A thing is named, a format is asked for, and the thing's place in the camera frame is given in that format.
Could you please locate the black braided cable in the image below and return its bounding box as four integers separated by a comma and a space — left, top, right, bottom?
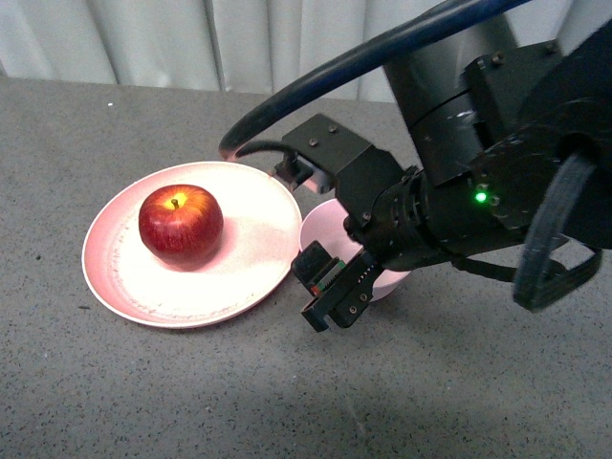
448, 152, 604, 315

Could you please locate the pink round plate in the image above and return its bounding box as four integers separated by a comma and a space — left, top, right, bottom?
81, 162, 302, 328

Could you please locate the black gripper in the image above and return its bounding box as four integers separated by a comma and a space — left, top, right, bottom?
283, 115, 478, 332

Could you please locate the pink bowl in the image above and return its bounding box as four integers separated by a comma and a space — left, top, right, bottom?
299, 199, 409, 301

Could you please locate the red apple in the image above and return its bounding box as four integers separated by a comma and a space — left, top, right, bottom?
138, 184, 224, 270

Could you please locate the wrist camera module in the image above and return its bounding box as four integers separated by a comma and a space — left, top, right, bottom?
270, 153, 335, 195

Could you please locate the white curtain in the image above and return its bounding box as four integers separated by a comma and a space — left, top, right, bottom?
0, 0, 479, 104

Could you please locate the blue black cable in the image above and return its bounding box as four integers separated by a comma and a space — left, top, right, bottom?
218, 0, 532, 161

